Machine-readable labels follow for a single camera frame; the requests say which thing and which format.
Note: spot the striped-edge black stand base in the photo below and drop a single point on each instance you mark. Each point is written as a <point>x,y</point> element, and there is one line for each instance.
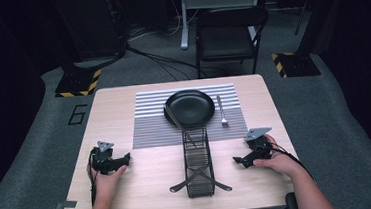
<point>78,83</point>
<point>299,63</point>

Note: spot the grey tape strip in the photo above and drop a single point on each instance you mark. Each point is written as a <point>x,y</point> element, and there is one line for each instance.
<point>66,204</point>

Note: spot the black round plate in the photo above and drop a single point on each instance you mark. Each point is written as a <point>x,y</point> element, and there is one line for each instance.
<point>190,106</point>

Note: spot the person's right hand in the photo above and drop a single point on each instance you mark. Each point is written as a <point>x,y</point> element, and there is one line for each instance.
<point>280,162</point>

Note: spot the silver fork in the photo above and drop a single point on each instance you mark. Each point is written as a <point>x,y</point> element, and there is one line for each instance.
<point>222,113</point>

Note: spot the black folding chair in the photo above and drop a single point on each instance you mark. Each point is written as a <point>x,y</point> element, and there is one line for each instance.
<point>228,41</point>

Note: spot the white desk frame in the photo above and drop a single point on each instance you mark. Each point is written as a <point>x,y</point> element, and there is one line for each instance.
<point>185,21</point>

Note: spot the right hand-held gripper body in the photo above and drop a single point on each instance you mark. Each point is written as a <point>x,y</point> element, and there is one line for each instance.
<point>258,144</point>

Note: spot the grey striped placemat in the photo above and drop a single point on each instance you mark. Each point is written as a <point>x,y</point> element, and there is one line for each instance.
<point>152,133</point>

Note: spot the black armrest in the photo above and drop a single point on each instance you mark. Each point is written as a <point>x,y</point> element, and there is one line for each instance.
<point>292,204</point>

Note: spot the person's left hand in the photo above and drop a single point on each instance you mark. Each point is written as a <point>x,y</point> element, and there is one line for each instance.
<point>108,184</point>

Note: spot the dark knife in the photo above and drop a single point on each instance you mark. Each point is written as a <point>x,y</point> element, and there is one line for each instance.
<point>173,117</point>

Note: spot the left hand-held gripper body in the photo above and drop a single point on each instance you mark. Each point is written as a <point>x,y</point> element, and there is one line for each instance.
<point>102,157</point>

